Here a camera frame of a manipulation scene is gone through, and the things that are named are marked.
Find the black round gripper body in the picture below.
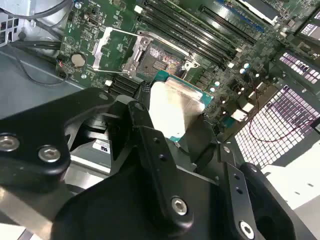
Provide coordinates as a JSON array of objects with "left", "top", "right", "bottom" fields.
[{"left": 53, "top": 148, "right": 238, "bottom": 240}]

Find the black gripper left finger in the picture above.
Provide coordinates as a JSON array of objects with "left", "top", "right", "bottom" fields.
[{"left": 0, "top": 87, "right": 195, "bottom": 232}]

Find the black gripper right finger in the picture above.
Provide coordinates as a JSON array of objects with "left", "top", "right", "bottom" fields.
[{"left": 184, "top": 114, "right": 301, "bottom": 240}]

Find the silver topped CPU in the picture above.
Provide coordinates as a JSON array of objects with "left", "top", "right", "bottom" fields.
[{"left": 148, "top": 70, "right": 215, "bottom": 143}]

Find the metal socket cover frame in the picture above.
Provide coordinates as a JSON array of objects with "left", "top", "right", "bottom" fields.
[{"left": 91, "top": 26, "right": 148, "bottom": 76}]

